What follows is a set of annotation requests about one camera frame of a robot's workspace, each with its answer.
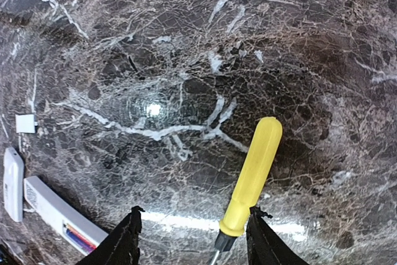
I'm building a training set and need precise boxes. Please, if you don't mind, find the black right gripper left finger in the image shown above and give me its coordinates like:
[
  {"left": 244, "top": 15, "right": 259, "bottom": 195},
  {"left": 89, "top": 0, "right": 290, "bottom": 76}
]
[{"left": 76, "top": 206, "right": 144, "bottom": 265}]

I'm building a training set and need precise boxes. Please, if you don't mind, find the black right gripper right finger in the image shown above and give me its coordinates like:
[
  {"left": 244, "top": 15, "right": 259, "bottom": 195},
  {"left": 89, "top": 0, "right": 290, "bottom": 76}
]
[{"left": 246, "top": 206, "right": 306, "bottom": 265}]

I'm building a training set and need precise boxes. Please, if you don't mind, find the white button remote control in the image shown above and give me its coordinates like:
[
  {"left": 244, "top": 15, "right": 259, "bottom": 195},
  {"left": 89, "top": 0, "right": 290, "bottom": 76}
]
[{"left": 24, "top": 176, "right": 108, "bottom": 247}]

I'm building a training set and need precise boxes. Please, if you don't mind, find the yellow handled screwdriver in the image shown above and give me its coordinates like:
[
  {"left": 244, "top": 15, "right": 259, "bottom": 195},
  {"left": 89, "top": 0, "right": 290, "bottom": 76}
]
[{"left": 210, "top": 116, "right": 283, "bottom": 265}]

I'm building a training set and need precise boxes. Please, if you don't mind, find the grey battery cover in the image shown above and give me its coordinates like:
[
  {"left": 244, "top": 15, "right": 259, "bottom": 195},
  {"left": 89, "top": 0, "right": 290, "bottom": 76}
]
[{"left": 15, "top": 114, "right": 37, "bottom": 134}]

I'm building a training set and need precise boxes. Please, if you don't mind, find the white remote with barcode label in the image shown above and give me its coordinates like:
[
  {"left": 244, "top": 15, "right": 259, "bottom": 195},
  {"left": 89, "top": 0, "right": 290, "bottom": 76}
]
[{"left": 3, "top": 147, "right": 24, "bottom": 222}]

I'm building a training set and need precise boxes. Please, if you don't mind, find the red blue battery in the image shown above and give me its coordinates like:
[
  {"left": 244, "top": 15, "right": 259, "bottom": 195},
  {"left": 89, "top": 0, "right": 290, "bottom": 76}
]
[{"left": 63, "top": 224, "right": 97, "bottom": 255}]

